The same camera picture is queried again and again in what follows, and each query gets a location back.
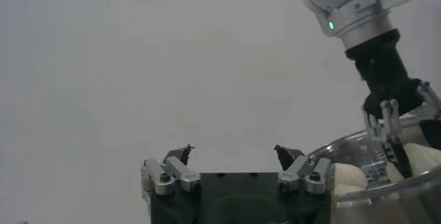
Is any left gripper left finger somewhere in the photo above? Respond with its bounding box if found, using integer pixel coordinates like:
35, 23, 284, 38
140, 143, 202, 196

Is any glass pot lid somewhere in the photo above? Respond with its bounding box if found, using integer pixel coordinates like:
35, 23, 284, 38
307, 113, 441, 224

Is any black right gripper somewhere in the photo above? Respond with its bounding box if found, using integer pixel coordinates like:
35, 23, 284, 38
345, 28, 441, 179

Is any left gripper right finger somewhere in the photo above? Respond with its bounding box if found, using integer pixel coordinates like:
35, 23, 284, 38
274, 144, 335, 195

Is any white steamed baozi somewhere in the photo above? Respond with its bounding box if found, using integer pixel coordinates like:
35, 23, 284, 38
385, 142, 441, 183
332, 163, 369, 196

